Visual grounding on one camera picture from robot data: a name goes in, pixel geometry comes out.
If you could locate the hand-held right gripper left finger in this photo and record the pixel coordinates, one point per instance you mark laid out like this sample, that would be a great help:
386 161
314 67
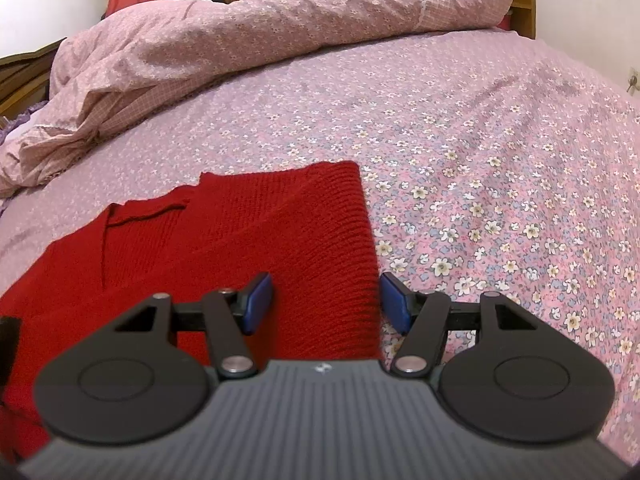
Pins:
257 302

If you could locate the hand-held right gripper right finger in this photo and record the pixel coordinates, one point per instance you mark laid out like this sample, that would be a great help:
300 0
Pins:
395 300

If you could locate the red knitted sweater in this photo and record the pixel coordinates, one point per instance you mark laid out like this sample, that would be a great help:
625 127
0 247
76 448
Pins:
250 220

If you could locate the pink floral bed sheet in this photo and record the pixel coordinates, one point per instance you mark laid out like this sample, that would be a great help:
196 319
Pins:
475 160

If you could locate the purple frilled cloth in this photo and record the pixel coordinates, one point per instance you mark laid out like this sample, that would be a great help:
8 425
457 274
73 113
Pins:
15 125

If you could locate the pink floral quilt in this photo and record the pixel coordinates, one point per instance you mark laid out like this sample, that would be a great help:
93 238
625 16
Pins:
250 35

